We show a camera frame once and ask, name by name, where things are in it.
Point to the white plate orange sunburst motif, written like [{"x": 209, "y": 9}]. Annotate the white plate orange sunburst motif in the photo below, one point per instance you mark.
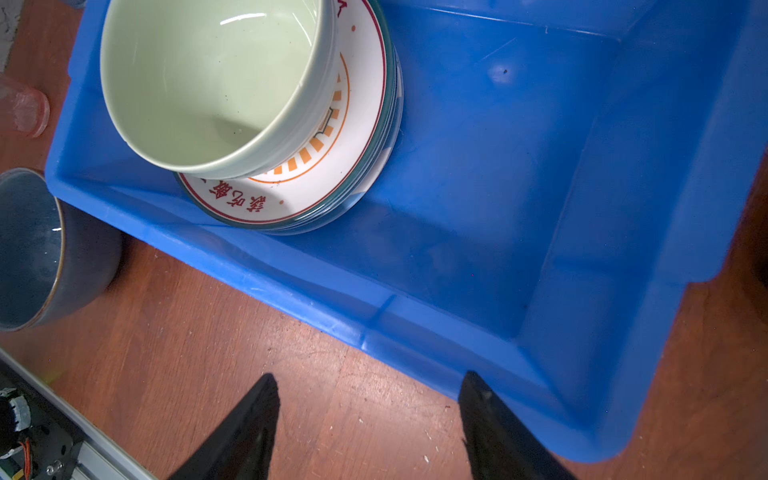
[{"x": 342, "y": 138}]

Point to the aluminium mounting rail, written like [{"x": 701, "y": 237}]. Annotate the aluminium mounting rail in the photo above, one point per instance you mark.
[{"x": 99, "y": 457}]

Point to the blue plastic bin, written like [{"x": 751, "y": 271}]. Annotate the blue plastic bin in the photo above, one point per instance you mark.
[{"x": 564, "y": 170}]

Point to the clear glass cup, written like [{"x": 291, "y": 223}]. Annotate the clear glass cup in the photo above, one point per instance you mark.
[{"x": 24, "y": 109}]

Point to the dark blue ceramic bowl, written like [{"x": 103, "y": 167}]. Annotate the dark blue ceramic bowl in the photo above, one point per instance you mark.
[{"x": 55, "y": 258}]

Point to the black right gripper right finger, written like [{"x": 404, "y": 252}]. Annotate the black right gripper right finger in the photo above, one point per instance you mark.
[{"x": 498, "y": 444}]

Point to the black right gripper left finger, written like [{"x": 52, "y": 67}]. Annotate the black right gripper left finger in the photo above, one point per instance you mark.
[{"x": 241, "y": 446}]

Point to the left robot arm base plate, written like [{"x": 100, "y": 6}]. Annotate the left robot arm base plate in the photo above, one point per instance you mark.
[{"x": 37, "y": 440}]

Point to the light green ceramic bowl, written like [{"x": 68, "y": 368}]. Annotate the light green ceramic bowl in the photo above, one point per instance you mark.
[{"x": 218, "y": 89}]

